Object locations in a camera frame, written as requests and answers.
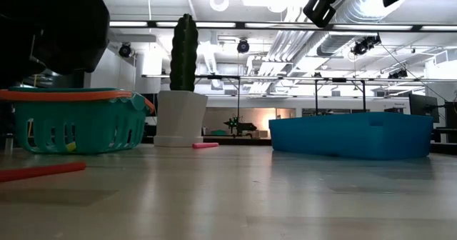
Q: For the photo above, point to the bright pink pen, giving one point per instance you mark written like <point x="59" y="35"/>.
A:
<point x="206" y="145"/>

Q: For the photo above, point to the black background robot arm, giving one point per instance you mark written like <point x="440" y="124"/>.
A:
<point x="242" y="126"/>

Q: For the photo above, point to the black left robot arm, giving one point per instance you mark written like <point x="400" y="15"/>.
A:
<point x="53" y="25"/>

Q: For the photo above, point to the black track spotlight cluster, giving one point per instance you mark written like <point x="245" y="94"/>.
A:
<point x="364" y="45"/>
<point x="398" y="74"/>

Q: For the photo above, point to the overhead light bar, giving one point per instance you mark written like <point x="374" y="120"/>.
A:
<point x="240" y="25"/>

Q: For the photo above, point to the round black ceiling lamp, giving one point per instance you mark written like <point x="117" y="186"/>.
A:
<point x="125" y="50"/>
<point x="243" y="46"/>

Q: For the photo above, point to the blue plastic bin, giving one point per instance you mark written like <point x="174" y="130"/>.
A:
<point x="350" y="136"/>

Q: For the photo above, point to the cardboard box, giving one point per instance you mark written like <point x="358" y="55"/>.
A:
<point x="260" y="134"/>

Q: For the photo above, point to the black computer monitor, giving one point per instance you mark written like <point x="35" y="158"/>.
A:
<point x="423" y="108"/>
<point x="154" y="98"/>

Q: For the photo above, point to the green cactus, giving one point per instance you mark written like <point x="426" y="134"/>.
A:
<point x="184" y="54"/>

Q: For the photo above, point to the white hexagonal plant pot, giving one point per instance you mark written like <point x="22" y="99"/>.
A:
<point x="180" y="118"/>

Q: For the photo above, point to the red pencil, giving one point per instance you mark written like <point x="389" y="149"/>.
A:
<point x="39" y="171"/>

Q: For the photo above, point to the silver ventilation duct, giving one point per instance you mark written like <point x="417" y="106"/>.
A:
<point x="357" y="18"/>

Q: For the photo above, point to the black background frame stand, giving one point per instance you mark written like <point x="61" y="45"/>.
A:
<point x="316" y="97"/>

